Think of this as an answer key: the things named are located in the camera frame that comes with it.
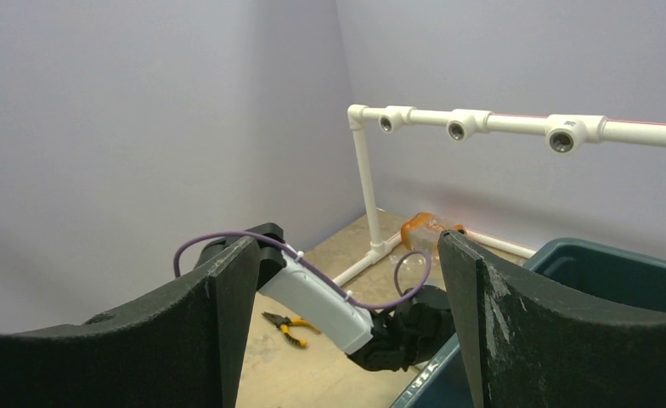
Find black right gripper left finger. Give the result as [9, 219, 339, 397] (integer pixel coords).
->
[0, 238, 260, 407]

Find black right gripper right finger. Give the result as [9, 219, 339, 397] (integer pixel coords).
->
[437, 229, 666, 408]

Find dark green plastic bin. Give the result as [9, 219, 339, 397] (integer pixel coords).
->
[390, 237, 666, 408]

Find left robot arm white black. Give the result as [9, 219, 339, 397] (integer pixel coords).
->
[173, 223, 455, 371]

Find yellow black pliers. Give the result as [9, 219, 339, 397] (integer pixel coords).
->
[262, 312, 321, 349]

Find orange label bottle far corner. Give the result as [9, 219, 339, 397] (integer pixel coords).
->
[400, 212, 467, 256]

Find white PVC pipe frame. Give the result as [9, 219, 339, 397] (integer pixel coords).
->
[334, 105, 666, 286]

